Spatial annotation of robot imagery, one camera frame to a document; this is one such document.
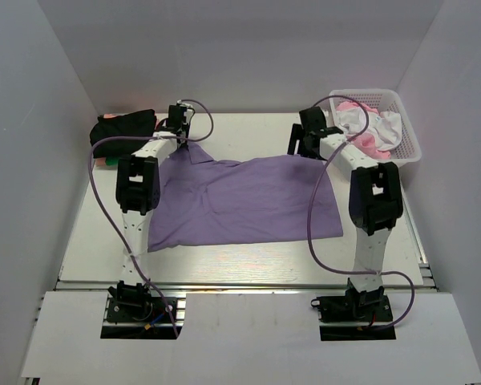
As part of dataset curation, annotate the black folded t-shirt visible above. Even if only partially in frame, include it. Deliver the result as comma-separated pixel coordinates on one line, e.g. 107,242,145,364
89,108,158,160

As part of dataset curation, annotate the white garment in basket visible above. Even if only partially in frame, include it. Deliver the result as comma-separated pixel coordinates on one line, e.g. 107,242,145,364
336,107,402,152

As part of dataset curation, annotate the pink plastic laundry basket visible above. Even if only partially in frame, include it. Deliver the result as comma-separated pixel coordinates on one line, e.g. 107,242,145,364
329,88,422,167

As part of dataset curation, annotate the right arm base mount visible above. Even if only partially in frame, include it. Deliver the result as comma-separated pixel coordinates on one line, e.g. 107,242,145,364
310,287,396,342

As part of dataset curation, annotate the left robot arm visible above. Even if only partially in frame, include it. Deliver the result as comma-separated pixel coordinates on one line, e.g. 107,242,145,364
115,101,195,285

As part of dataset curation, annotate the green folded t-shirt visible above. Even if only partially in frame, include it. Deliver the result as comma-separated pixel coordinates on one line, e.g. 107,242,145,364
103,157,119,167

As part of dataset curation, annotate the aluminium table edge rail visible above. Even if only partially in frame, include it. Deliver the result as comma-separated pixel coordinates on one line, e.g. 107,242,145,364
55,280,438,292

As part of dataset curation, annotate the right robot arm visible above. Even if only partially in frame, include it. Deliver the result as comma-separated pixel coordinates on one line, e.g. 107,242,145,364
288,107,403,320

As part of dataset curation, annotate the pink garment in basket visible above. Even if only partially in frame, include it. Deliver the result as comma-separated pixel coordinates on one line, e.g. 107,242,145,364
336,101,390,160

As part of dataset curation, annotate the purple t-shirt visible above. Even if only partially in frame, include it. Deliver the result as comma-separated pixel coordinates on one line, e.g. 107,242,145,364
148,144,343,252

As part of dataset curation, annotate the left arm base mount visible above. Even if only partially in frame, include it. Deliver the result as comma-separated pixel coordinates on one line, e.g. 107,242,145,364
100,281,184,340

